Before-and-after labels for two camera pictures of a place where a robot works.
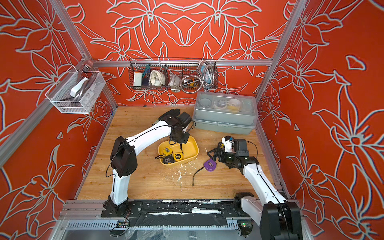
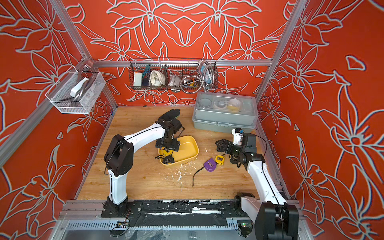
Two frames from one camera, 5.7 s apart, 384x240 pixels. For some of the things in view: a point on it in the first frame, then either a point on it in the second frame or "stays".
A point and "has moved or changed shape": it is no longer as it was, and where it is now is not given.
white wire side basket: (75, 91) stays
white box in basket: (137, 79) stays
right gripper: (222, 154) -> (230, 145)
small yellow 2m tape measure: (178, 156) has moved or changed shape
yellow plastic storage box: (190, 150) stays
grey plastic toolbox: (225, 113) stays
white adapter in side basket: (76, 89) stays
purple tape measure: (210, 165) stays
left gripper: (184, 141) -> (175, 147)
